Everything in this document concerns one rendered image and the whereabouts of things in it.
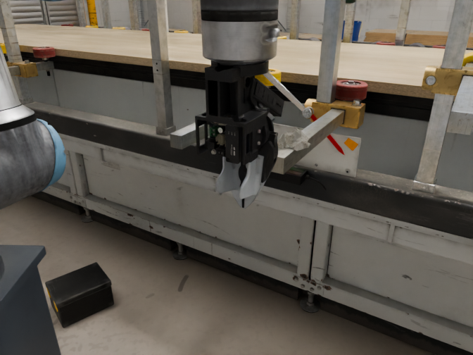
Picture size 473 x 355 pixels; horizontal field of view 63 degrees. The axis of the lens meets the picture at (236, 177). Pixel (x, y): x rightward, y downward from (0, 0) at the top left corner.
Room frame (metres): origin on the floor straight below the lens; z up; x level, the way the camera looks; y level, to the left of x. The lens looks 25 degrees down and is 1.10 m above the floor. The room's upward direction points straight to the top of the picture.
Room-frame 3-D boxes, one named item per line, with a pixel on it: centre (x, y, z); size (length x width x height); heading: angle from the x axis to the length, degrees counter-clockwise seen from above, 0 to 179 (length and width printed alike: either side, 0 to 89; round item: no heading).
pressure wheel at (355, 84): (0.95, -0.28, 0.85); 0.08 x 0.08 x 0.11
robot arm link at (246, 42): (0.49, -0.01, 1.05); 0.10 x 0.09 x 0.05; 60
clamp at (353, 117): (0.92, -0.23, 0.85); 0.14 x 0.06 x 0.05; 59
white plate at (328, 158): (0.92, -0.18, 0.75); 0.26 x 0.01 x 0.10; 59
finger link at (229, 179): (0.50, 0.01, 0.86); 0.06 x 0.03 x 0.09; 150
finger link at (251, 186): (0.48, -0.02, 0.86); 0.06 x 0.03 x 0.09; 150
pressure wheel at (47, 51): (1.63, 0.77, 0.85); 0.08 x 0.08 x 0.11
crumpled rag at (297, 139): (0.66, -0.10, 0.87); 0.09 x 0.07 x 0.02; 149
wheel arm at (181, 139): (0.95, 0.02, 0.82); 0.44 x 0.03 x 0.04; 149
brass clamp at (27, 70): (1.55, 0.84, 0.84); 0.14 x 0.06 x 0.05; 59
